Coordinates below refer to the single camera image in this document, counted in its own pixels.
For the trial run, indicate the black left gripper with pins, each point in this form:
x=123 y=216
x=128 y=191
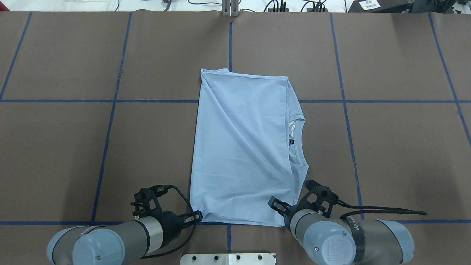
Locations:
x=171 y=222

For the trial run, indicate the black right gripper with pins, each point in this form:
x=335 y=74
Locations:
x=290 y=214

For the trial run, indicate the light blue t-shirt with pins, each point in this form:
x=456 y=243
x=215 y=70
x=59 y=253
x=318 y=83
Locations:
x=247 y=149

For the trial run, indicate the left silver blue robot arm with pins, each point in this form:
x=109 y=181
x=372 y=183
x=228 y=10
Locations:
x=118 y=244

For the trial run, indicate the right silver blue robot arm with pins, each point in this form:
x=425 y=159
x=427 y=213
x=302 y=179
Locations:
x=346 y=241

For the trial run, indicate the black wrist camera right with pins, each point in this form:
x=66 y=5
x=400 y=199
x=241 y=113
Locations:
x=319 y=198

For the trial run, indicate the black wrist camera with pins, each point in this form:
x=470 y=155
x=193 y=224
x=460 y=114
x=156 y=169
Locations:
x=146 y=202
x=319 y=198

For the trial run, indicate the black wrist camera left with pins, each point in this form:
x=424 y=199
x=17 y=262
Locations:
x=146 y=202

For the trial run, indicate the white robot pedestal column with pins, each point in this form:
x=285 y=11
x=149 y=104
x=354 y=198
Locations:
x=229 y=259

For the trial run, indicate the aluminium frame post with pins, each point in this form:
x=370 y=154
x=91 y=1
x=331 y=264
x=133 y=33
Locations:
x=230 y=8

